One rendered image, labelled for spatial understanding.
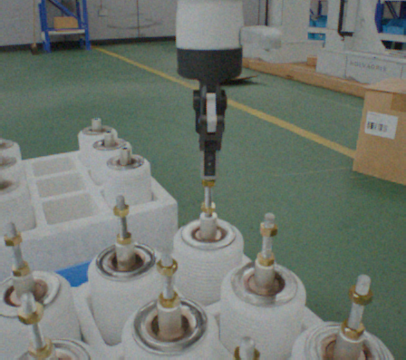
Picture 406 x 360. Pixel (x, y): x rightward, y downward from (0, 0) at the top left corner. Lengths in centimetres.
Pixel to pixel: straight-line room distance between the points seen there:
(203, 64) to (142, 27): 626
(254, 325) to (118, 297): 15
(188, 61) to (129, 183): 37
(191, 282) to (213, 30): 32
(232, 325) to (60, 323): 19
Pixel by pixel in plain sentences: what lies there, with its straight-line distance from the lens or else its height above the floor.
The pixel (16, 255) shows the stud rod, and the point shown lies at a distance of 44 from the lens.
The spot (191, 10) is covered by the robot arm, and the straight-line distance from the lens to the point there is 41.
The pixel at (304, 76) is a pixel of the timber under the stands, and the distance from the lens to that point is 305.
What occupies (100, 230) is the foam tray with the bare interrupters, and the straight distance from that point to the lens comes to 72.
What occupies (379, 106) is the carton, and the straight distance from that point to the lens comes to 135.
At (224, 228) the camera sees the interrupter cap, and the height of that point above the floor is 25.
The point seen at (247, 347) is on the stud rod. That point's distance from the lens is 26.
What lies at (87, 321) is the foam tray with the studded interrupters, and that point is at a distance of 52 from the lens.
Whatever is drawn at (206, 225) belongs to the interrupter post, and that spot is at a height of 27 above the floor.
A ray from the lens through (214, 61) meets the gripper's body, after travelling 41.
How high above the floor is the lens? 54
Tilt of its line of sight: 22 degrees down
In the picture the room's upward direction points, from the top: straight up
